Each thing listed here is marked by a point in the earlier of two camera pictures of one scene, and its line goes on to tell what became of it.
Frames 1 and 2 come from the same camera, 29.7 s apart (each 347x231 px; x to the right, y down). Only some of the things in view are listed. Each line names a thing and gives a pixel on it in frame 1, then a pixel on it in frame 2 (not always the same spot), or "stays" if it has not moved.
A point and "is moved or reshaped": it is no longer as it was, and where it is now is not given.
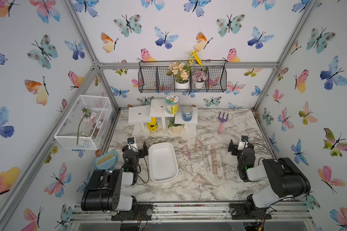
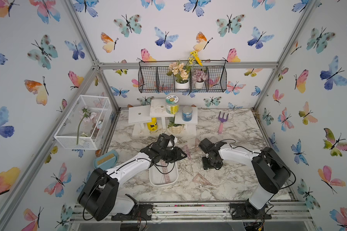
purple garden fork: (221, 120) stays
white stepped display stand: (152, 120) stays
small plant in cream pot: (175, 128) stays
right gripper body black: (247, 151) → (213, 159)
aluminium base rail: (193, 212) stays
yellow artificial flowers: (193, 57) stays
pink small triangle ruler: (204, 181) stays
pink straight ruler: (214, 160) is moved or reshaped
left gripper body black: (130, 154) → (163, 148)
